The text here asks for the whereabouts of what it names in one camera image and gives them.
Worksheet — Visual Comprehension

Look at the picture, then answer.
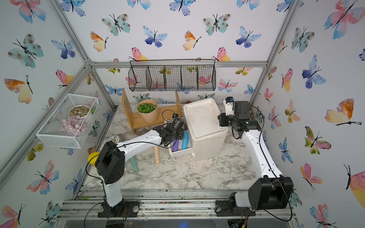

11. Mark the blue toy microphone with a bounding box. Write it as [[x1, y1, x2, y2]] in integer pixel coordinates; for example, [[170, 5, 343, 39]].
[[182, 130, 189, 150]]

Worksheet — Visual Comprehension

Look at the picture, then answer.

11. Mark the purple toy microphone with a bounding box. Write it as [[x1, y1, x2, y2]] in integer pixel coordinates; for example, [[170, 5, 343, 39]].
[[172, 140, 179, 152]]

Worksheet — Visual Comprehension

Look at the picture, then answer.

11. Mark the white drawer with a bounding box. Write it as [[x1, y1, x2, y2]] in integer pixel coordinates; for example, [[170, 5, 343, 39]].
[[168, 131, 194, 157]]

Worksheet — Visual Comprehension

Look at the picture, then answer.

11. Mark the beige toy microphone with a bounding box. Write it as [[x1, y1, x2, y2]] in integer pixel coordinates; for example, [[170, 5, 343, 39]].
[[154, 146, 160, 165]]

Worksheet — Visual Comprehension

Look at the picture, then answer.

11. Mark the white plastic drawer unit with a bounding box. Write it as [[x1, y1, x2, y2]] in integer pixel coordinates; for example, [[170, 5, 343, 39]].
[[183, 98, 228, 161]]

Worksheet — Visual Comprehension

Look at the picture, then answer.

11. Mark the green toy microphone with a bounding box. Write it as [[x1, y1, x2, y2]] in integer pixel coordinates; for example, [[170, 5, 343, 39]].
[[129, 156, 139, 173]]

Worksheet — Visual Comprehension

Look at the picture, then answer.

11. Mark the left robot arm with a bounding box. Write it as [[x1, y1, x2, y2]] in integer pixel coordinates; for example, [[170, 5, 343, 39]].
[[91, 115, 187, 208]]

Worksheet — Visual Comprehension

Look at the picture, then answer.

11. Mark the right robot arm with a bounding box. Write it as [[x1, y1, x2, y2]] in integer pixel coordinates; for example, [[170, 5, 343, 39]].
[[218, 97, 293, 211]]

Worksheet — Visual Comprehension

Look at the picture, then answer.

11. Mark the wooden shelf rack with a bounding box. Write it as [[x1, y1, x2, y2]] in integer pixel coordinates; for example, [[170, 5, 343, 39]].
[[121, 91, 182, 134]]

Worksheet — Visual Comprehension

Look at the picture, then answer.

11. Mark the peach pot with greens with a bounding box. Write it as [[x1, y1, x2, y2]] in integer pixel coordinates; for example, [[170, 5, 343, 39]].
[[137, 99, 158, 123]]

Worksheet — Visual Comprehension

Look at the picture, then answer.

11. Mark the round green tin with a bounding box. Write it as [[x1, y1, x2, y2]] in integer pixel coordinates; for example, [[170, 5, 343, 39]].
[[107, 135, 120, 143]]

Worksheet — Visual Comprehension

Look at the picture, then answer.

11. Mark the yellow plastic toy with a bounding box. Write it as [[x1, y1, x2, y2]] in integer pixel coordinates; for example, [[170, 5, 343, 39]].
[[87, 152, 100, 166]]

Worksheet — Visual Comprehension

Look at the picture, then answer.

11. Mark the bowl of seeds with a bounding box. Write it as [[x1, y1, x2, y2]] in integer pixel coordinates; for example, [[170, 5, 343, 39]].
[[68, 105, 90, 118]]

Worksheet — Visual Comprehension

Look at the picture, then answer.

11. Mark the pile of pink slices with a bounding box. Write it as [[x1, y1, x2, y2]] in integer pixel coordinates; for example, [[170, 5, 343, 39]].
[[61, 116, 87, 137]]

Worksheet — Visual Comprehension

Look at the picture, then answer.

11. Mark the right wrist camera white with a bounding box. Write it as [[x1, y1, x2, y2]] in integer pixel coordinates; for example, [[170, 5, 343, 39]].
[[223, 97, 234, 116]]

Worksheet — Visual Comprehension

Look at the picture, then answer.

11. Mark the black wire wall basket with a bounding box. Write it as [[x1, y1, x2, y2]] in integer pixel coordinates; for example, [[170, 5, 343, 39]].
[[126, 59, 216, 94]]

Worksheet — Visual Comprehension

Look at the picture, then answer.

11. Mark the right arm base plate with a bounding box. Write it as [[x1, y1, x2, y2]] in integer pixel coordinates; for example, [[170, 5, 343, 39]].
[[214, 196, 256, 217]]

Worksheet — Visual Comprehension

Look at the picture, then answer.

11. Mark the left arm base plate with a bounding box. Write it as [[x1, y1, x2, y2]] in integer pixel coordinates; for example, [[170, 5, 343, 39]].
[[98, 199, 140, 218]]

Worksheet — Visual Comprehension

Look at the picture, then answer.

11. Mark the white mesh wall basket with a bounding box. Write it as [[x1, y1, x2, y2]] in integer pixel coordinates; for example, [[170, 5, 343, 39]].
[[36, 94, 100, 149]]

